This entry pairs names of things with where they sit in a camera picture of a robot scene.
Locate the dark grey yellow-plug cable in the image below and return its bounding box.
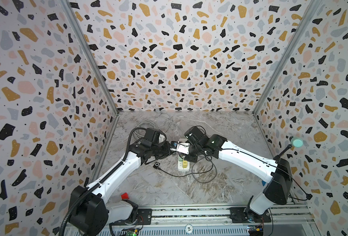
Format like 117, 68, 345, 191
191, 156, 218, 184

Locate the black USB cable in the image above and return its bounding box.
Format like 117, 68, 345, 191
159, 159, 217, 178

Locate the white power strip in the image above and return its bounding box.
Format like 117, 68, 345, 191
177, 142, 190, 172

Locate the yellow USB charger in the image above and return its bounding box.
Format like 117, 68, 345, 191
182, 160, 188, 169

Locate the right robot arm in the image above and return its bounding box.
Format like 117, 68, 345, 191
175, 126, 303, 222

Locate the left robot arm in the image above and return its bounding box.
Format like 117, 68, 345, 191
59, 127, 171, 236

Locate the red cube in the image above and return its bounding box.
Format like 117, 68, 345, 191
121, 193, 129, 200

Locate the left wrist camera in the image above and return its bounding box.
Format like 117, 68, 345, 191
158, 132, 167, 144

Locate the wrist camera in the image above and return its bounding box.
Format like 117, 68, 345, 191
158, 132, 167, 144
176, 142, 190, 155

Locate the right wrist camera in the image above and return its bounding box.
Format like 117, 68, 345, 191
176, 142, 190, 155

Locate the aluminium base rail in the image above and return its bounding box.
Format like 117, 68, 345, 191
62, 205, 316, 236

